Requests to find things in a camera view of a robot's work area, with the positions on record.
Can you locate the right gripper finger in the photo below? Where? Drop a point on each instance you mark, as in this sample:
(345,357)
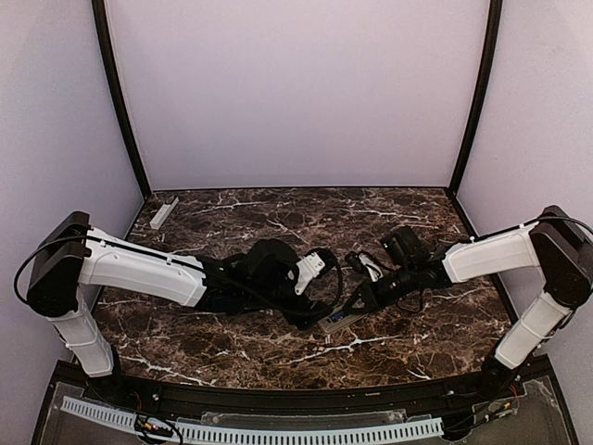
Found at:
(352,310)
(357,298)

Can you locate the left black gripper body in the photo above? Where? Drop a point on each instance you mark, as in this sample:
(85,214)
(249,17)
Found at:
(298,315)

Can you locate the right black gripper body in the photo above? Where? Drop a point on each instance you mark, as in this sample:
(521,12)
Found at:
(371,293)

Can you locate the grey remote control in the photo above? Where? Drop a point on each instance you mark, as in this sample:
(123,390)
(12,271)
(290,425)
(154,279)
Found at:
(330,328)

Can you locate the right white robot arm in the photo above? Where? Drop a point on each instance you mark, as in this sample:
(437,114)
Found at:
(557,245)

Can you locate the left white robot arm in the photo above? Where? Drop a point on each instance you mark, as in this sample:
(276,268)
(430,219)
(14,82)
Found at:
(269,276)

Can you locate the small white bar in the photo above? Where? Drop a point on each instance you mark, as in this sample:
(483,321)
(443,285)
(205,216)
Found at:
(164,212)

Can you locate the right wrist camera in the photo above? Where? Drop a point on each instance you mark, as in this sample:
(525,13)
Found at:
(364,263)

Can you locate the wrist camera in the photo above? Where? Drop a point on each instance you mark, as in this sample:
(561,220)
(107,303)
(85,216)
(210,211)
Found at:
(364,263)
(314,264)

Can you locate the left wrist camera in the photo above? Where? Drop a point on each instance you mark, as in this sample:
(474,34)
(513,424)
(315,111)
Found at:
(314,264)

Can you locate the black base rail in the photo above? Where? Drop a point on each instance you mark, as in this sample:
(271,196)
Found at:
(448,396)

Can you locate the left grey cable duct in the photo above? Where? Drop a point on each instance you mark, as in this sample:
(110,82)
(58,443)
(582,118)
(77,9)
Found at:
(102,415)

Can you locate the right black frame post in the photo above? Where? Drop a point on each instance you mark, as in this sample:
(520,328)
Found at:
(479,95)

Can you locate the black frame post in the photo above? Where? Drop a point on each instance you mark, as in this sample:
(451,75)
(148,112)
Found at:
(479,95)
(107,52)

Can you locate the left black frame post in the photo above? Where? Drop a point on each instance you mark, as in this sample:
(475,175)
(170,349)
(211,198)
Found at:
(107,52)

